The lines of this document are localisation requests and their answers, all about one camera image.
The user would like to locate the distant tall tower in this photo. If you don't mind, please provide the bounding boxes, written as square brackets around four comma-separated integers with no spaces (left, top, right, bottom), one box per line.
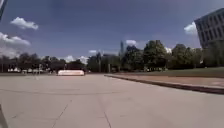
[119,40,125,56]

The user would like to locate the pale concrete plaza ground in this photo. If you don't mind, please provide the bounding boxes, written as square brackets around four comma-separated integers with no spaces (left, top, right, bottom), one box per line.
[0,73,224,128]

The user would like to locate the long white barrier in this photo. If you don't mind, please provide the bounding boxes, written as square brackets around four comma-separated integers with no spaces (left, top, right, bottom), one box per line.
[57,69,86,77]

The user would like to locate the row of trees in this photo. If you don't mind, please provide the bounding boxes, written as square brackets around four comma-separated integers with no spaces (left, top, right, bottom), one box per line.
[0,39,224,74]

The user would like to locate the reddish paved strip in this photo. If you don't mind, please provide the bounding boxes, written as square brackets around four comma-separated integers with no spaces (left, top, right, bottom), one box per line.
[109,73,224,89]

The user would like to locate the dark raised kerb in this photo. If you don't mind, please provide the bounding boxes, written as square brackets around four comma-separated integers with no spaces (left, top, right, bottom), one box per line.
[103,73,224,95]

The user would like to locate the grass lawn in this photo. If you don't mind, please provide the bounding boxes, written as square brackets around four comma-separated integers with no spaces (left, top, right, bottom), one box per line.
[145,66,224,79]

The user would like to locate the grey building with windows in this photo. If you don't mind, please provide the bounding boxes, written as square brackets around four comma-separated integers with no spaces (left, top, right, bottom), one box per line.
[194,7,224,68]

